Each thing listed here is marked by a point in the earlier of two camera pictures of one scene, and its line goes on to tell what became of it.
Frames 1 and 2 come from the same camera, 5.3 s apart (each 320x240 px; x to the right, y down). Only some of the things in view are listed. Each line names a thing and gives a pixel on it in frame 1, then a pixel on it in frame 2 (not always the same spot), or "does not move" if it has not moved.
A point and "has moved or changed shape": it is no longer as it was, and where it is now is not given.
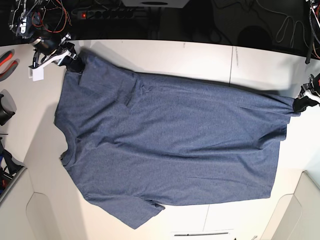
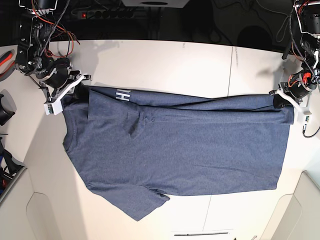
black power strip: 106,14 does not move
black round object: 8,107 does not move
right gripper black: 299,105 → 299,85
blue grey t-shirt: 135,143 has moved or changed shape
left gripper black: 50,48 → 58,75
